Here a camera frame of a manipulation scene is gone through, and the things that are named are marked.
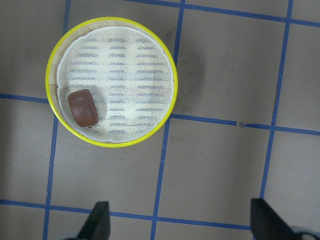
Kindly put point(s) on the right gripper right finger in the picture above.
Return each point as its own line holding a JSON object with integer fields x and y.
{"x": 266, "y": 224}

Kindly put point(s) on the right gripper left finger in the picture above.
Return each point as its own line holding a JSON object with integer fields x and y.
{"x": 98, "y": 223}

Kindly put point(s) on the brown steamed bun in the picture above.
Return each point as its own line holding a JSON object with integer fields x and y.
{"x": 83, "y": 108}

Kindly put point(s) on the yellow bamboo steamer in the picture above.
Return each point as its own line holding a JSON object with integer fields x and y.
{"x": 127, "y": 69}

